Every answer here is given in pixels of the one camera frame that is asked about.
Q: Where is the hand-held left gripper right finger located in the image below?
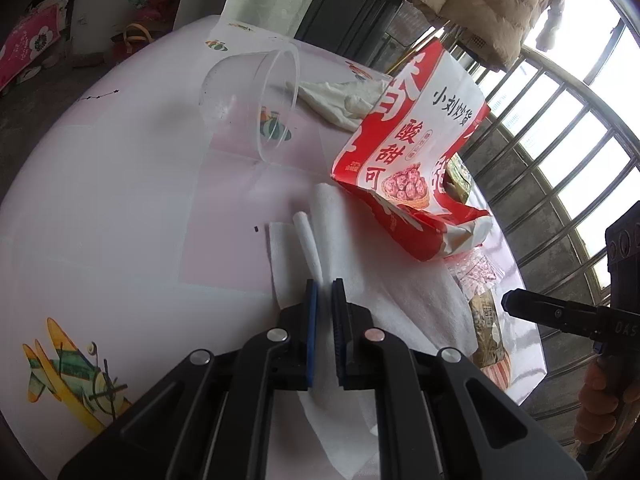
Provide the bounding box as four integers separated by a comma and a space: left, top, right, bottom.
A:
330, 278, 588, 480

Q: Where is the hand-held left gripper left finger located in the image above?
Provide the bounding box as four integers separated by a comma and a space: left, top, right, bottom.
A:
57, 279, 321, 480

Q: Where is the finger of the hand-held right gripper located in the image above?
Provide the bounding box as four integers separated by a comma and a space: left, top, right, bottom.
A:
501, 289, 608, 346

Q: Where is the white paper tissue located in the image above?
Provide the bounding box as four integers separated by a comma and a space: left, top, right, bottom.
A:
267, 182, 478, 480

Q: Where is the brown snack packet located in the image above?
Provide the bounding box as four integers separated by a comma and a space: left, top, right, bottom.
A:
467, 290, 508, 368

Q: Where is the clear printed plastic bag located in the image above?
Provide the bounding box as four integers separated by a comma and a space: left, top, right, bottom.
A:
447, 252, 501, 306

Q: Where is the yellow snack packet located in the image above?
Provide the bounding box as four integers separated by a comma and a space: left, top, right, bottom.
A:
445, 155, 473, 206

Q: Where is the red white snack bag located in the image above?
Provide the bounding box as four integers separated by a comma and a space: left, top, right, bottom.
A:
330, 37, 493, 263

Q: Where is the white towel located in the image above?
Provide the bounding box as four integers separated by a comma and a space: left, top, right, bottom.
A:
299, 77, 396, 133

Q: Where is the clear plastic cup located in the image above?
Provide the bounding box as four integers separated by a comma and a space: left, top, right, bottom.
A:
197, 45, 301, 163

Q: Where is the person's right hand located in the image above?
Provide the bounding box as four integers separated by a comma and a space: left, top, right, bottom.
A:
575, 355, 640, 446

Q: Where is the metal balcony railing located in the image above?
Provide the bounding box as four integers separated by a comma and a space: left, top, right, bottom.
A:
385, 17, 640, 421

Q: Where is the dark cabinet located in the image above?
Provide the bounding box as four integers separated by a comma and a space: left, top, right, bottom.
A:
295, 0, 406, 68

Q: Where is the beige down jacket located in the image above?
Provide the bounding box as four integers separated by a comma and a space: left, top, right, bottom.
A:
400, 0, 568, 71

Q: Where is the red floral bag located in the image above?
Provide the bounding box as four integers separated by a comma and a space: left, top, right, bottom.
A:
0, 0, 68, 93

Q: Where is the red bag with yellow handles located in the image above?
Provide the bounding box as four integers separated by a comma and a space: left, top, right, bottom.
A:
110, 0, 176, 63

